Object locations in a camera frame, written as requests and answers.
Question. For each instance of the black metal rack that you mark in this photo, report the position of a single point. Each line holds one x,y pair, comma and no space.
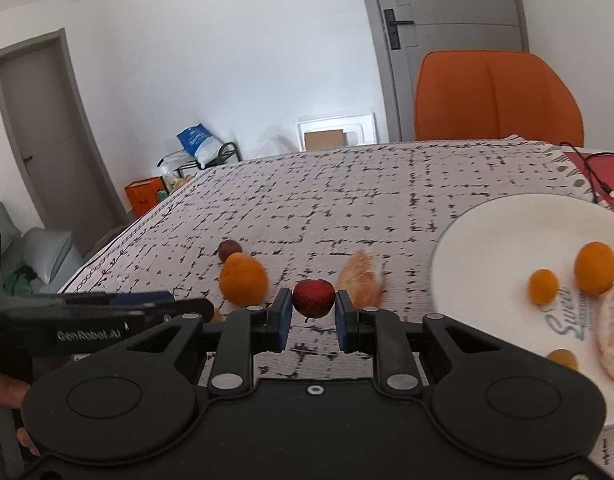
229,152

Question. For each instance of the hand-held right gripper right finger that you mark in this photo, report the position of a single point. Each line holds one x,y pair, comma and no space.
341,317

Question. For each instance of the green cloth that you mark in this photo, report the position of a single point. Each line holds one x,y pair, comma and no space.
22,280

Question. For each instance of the grey interior door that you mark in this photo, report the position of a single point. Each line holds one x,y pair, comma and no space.
47,135

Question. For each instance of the medium orange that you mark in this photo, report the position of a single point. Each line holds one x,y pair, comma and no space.
595,267

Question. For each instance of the person's left hand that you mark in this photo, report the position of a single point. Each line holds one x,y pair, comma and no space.
7,387

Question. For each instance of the orange paper bag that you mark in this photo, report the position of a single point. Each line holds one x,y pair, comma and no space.
143,197

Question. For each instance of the dark red plum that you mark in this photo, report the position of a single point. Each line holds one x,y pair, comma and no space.
229,249

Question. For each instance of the white plastic bag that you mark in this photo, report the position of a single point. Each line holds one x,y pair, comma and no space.
174,162

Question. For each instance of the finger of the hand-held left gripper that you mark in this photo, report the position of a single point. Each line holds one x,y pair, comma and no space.
137,298
187,308

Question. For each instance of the grey sofa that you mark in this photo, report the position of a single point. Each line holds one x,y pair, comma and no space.
49,255

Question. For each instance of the blue white bag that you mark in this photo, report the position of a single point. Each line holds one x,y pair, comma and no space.
197,142

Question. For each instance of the white black patterned tablecloth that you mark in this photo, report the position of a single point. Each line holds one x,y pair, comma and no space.
337,200

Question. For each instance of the orange chair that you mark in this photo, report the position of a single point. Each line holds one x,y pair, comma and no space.
487,100

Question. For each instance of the small brownish round fruit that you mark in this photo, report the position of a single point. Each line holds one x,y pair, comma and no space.
562,359
216,315

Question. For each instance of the peeled orange segment cluster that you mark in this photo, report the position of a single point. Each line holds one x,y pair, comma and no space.
363,280

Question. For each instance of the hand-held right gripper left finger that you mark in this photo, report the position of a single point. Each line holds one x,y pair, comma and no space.
285,312

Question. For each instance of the white framed board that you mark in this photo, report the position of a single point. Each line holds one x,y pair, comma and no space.
362,125

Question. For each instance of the large orange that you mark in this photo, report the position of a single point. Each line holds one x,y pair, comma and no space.
243,280

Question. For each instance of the bright red plum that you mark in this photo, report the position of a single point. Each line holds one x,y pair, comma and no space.
313,298

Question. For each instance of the small kumquat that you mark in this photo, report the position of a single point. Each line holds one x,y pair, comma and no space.
543,286

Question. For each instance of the yellow object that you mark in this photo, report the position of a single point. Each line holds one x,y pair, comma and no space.
177,182

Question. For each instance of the cardboard box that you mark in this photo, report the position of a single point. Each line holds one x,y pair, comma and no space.
324,140

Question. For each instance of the white printed plate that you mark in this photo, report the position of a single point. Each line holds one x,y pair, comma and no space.
487,270

